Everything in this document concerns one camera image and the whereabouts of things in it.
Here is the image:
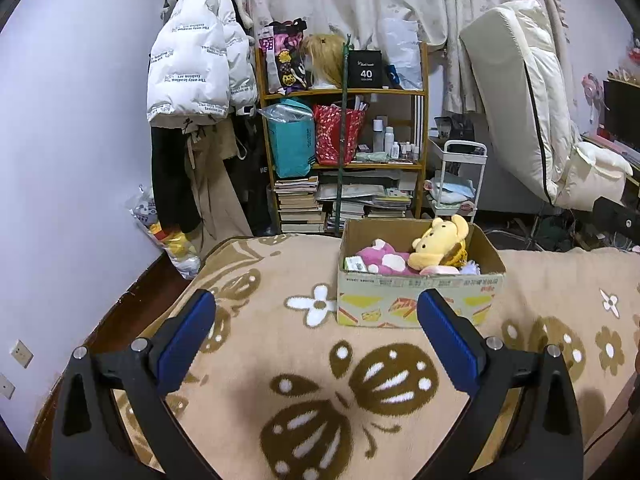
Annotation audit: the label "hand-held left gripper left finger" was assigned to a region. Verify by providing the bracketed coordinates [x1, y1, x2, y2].
[51, 288, 218, 480]

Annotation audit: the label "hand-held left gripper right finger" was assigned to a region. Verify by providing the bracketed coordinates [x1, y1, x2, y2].
[416, 288, 585, 480]

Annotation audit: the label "printed cardboard box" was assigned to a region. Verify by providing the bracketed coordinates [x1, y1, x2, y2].
[336, 217, 507, 329]

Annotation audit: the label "yellow bear plush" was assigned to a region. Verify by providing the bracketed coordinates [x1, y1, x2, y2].
[407, 214, 473, 271]

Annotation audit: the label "pink plush with keyring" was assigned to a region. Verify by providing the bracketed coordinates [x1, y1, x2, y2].
[356, 240, 418, 276]

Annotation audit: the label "clear bag of toys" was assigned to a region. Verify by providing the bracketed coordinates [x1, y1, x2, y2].
[127, 185, 203, 280]

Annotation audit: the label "beige flower printed blanket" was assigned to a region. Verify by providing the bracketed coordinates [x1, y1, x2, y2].
[105, 234, 640, 480]

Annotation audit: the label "folded cloths on cart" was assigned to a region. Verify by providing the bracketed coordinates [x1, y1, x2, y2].
[431, 177, 476, 206]

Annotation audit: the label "beige hanging garment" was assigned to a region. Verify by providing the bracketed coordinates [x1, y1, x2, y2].
[182, 120, 253, 241]

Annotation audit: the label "black hanging coat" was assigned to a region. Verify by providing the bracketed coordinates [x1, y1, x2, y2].
[150, 115, 273, 236]

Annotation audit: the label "white trolley cart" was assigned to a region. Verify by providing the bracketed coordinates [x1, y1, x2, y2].
[427, 140, 488, 223]

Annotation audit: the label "stack of books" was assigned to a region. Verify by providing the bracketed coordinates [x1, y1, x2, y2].
[272, 172, 416, 235]

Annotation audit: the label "group of cosmetic bottles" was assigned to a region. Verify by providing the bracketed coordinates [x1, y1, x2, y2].
[372, 116, 423, 161]

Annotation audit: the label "green pole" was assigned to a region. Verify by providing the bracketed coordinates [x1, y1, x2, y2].
[336, 32, 351, 233]

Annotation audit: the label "teal shopping bag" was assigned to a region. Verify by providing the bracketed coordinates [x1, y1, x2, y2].
[265, 102, 317, 179]

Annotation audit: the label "cream pillow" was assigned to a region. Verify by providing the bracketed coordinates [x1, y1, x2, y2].
[555, 140, 633, 211]

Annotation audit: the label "red gift bag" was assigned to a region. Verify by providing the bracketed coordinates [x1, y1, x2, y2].
[313, 104, 368, 166]

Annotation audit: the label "wooden shelf unit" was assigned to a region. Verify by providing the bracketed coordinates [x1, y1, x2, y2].
[255, 42, 431, 236]

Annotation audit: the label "cream mattress with black trim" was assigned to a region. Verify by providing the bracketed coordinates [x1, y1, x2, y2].
[459, 0, 583, 206]

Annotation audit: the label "black box with white print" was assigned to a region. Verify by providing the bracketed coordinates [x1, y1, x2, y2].
[346, 50, 386, 89]

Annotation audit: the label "white puffer jacket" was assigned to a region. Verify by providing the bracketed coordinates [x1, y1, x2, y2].
[146, 0, 259, 128]

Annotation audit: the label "black cabinet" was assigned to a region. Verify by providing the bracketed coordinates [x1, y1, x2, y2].
[602, 77, 640, 146]

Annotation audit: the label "dark printed bag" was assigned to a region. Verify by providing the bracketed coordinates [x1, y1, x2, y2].
[258, 19, 307, 95]

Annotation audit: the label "pink round ornament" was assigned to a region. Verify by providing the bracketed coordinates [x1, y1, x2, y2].
[582, 74, 606, 101]

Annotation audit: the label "white plastic bag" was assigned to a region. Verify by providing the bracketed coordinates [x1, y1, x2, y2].
[382, 19, 423, 91]

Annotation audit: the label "blonde wig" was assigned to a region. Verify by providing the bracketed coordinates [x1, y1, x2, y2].
[300, 34, 346, 90]

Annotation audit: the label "cream curtain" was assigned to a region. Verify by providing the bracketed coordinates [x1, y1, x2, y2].
[245, 0, 571, 116]

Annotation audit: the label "dark wooden bed frame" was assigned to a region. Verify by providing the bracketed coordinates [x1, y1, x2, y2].
[27, 255, 196, 461]

